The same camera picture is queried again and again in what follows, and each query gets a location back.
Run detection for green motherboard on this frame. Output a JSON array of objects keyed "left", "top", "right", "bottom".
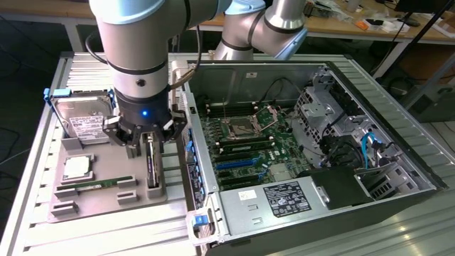
[{"left": 199, "top": 102, "right": 315, "bottom": 191}]

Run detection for grey parts rack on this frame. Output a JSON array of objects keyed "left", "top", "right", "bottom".
[{"left": 45, "top": 132, "right": 169, "bottom": 224}]

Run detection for black slanted stand pole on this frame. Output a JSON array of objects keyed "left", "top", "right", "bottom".
[{"left": 369, "top": 0, "right": 449, "bottom": 78}]

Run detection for silver metal disk bay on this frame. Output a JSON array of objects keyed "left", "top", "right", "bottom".
[{"left": 292, "top": 84, "right": 353, "bottom": 145}]

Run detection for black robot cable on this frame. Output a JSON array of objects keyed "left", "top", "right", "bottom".
[{"left": 84, "top": 25, "right": 204, "bottom": 93}]

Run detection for grey power supply unit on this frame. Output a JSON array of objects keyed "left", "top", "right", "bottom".
[{"left": 217, "top": 177, "right": 328, "bottom": 237}]

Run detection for silver hard disk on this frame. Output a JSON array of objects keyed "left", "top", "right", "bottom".
[{"left": 52, "top": 95, "right": 114, "bottom": 145}]

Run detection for blue disk caddy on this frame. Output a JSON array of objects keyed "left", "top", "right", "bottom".
[{"left": 41, "top": 86, "right": 118, "bottom": 140}]

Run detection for black looped case wire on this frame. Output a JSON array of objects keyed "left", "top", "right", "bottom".
[{"left": 260, "top": 77, "right": 304, "bottom": 108}]

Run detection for green RAM stick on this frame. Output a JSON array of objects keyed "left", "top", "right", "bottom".
[{"left": 56, "top": 178, "right": 134, "bottom": 191}]

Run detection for black graphics card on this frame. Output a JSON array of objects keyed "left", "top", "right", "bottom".
[{"left": 144, "top": 132, "right": 160, "bottom": 188}]

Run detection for silver CPU chip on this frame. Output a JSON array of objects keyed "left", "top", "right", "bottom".
[{"left": 62, "top": 157, "right": 94, "bottom": 180}]

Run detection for black monitor stand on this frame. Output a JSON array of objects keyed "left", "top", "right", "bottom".
[{"left": 393, "top": 0, "right": 428, "bottom": 27}]

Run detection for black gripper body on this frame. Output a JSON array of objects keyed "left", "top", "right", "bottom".
[{"left": 114, "top": 87, "right": 175, "bottom": 133}]

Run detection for orange and white box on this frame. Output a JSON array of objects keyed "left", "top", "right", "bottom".
[{"left": 355, "top": 18, "right": 388, "bottom": 32}]

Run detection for silver chipset heatsink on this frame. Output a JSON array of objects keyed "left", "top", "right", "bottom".
[{"left": 269, "top": 163, "right": 296, "bottom": 181}]

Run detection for open metal socket cover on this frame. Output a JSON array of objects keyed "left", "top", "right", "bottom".
[{"left": 251, "top": 105, "right": 280, "bottom": 132}]

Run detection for dark grey cabinet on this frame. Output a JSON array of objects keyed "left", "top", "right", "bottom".
[{"left": 407, "top": 84, "right": 455, "bottom": 124}]

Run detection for blue case latch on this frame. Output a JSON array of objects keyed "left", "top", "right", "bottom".
[{"left": 191, "top": 214, "right": 209, "bottom": 228}]

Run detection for CPU socket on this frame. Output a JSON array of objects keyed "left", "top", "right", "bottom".
[{"left": 221, "top": 117, "right": 255, "bottom": 140}]

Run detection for long wooden desk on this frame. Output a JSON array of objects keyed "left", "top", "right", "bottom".
[{"left": 0, "top": 0, "right": 455, "bottom": 44}]

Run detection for open black PC case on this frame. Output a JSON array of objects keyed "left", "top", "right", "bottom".
[{"left": 169, "top": 60, "right": 449, "bottom": 256}]

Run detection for blue SATA wire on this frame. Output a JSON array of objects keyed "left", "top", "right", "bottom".
[{"left": 360, "top": 130, "right": 381, "bottom": 170}]

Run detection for blue expansion slot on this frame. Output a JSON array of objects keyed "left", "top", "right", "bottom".
[{"left": 215, "top": 157, "right": 261, "bottom": 171}]

